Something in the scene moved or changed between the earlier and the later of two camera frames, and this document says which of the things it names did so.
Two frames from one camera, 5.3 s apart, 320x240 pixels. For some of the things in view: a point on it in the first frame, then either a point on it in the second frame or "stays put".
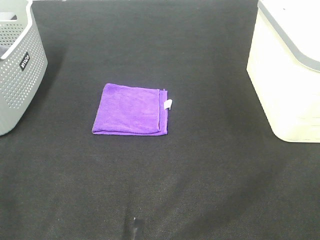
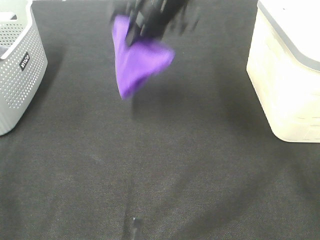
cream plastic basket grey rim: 284,67 stays put
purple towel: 123,109 to 136,61
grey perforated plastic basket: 23,60 stays put
